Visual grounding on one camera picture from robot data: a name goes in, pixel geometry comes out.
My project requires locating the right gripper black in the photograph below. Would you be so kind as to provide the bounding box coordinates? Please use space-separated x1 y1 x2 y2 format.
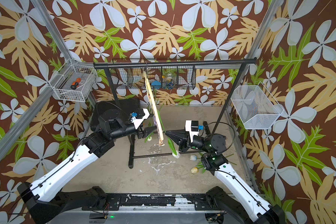
169 129 212 157

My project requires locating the cream clip hanger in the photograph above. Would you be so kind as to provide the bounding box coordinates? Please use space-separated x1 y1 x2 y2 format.
142 71 164 146

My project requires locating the black metal clothes rack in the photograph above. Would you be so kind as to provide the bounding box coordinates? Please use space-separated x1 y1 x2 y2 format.
93 58 258 169

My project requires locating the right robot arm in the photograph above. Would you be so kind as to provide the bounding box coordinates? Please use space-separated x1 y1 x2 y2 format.
165 130 285 224

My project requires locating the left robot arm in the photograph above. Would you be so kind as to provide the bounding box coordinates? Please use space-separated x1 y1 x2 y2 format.
18 101 156 224

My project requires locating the black plastic tool case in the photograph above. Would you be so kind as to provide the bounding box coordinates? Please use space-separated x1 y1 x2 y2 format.
90 99 141 131

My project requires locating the blue object in basket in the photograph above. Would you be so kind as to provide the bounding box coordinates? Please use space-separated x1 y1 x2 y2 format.
150 81 161 89

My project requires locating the clear plastic jar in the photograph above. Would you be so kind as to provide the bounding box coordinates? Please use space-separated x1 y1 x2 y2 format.
162 73 176 89

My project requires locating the white mesh basket right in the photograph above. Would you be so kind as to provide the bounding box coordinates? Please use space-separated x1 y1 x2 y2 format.
231 82 284 130

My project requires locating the red black screwdriver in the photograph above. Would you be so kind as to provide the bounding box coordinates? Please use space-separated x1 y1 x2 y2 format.
70 78 81 90

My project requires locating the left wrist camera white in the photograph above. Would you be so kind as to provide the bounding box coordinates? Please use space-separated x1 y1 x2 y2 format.
130 108 150 129

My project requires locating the black wire wall basket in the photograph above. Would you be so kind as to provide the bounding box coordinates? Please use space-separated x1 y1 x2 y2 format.
109 62 197 90

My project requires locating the white wire basket left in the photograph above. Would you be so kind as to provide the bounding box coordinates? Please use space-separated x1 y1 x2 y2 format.
50 60 98 102

